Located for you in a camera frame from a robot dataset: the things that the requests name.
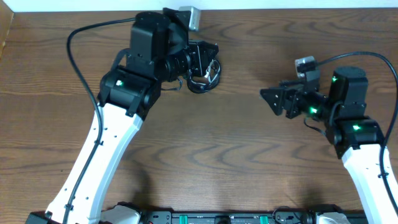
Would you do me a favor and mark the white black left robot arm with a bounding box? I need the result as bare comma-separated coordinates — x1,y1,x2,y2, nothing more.
27,7,221,223

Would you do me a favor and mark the black usb cable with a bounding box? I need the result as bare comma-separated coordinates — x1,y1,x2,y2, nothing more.
161,58,222,95

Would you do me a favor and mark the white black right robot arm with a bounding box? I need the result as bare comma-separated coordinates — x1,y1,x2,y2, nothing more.
260,67,397,223

